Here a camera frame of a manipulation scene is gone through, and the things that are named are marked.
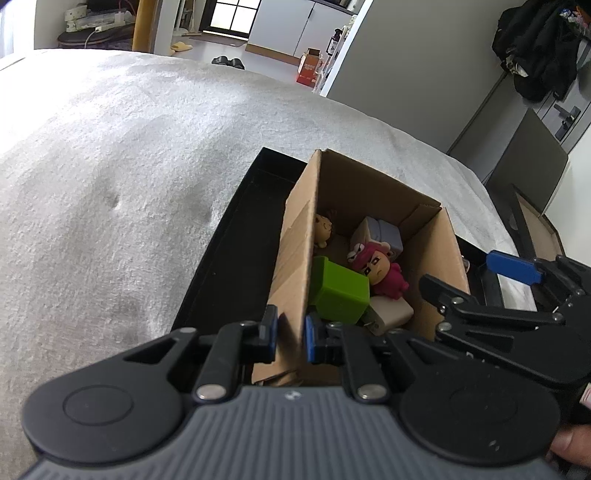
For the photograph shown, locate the white fleece blanket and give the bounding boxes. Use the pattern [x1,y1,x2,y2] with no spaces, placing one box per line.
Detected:
[0,48,523,462]

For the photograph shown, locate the orange cardboard box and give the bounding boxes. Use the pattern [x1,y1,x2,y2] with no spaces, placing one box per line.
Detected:
[295,48,324,86]

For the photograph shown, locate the green toy block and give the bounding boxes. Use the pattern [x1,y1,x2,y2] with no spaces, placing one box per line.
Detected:
[308,256,373,324]

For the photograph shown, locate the dark grey panel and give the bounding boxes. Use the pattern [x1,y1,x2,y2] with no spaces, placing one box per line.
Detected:
[488,108,570,219]

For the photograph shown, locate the person's right hand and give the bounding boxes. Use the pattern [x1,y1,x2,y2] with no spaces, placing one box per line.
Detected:
[547,425,591,480]

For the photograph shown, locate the dark cushion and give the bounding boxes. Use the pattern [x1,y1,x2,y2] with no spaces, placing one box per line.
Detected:
[57,24,135,49]

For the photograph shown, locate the black framed glass door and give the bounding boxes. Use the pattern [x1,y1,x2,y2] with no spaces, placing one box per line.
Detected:
[203,0,262,38]

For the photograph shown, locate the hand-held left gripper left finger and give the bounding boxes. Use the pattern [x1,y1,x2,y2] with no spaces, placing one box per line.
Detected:
[121,305,280,407]

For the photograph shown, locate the small white box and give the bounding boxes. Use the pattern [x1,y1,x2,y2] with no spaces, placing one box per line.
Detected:
[367,295,415,336]

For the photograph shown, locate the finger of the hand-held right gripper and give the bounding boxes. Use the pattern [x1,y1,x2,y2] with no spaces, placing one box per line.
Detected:
[419,272,579,394]
[486,250,574,288]

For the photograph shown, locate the white power strip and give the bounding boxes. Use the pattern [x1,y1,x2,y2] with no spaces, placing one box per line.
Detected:
[64,6,135,33]

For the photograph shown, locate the black hanging clothes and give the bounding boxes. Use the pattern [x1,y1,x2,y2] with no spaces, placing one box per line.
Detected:
[491,4,585,103]

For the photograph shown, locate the white grey toy cube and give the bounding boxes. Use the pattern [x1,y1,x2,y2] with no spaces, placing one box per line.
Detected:
[349,216,404,260]

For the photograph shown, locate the tan bear figure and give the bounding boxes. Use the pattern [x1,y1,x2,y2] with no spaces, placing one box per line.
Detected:
[312,210,338,248]

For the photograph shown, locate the brown cardboard box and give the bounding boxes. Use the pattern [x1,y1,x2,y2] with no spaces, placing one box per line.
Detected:
[251,148,472,388]

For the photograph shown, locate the pink toy figure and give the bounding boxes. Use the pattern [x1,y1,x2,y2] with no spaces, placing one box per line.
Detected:
[346,240,410,299]

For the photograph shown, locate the grey doormat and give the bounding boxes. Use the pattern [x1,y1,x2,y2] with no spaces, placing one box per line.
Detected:
[188,32,250,48]

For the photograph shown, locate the black door lock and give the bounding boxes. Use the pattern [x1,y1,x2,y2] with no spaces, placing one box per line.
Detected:
[551,103,582,140]

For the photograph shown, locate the black tray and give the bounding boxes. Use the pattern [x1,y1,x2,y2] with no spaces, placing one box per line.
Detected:
[171,147,509,334]

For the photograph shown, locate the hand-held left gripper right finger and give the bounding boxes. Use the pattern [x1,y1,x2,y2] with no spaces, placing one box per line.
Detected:
[304,311,463,403]

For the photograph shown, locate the white cabinet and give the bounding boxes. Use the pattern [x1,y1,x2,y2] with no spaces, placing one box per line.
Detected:
[246,0,362,60]

